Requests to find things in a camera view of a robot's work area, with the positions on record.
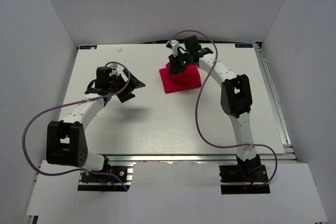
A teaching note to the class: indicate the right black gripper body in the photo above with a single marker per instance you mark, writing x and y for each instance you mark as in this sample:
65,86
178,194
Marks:
185,60

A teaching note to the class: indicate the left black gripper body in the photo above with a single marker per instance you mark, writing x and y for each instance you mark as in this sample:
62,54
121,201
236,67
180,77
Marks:
117,84

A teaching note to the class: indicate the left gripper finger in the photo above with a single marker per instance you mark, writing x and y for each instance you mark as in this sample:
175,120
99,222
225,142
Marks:
125,95
134,83

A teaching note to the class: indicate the red t-shirt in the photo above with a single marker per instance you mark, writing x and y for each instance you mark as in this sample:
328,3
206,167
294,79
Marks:
189,79

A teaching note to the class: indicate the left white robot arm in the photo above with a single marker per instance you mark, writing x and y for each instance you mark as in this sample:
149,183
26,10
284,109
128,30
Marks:
66,140

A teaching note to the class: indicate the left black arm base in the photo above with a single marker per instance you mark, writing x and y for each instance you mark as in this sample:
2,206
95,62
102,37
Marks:
115,177

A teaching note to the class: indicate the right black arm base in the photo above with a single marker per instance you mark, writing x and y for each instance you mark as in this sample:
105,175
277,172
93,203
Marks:
235,182

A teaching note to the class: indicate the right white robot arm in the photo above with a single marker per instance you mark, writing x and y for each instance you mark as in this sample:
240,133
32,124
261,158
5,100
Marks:
235,101

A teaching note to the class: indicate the left blue corner label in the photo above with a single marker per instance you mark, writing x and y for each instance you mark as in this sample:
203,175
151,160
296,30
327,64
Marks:
88,47

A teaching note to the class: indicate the blue corner label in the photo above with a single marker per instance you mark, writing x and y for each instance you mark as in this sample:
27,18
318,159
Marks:
88,47
243,45

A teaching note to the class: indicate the right blue corner label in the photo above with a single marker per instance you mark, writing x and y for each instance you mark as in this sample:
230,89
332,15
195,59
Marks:
243,45

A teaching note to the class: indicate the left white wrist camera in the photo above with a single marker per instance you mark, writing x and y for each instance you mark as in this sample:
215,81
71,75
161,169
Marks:
114,71

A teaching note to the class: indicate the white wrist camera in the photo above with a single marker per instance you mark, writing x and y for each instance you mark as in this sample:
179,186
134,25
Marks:
174,46
114,71

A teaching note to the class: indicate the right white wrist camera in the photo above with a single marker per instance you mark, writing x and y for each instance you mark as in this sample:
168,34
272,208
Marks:
174,46

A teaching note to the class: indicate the aluminium front table rail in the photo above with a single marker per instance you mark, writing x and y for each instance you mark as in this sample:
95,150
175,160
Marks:
221,159

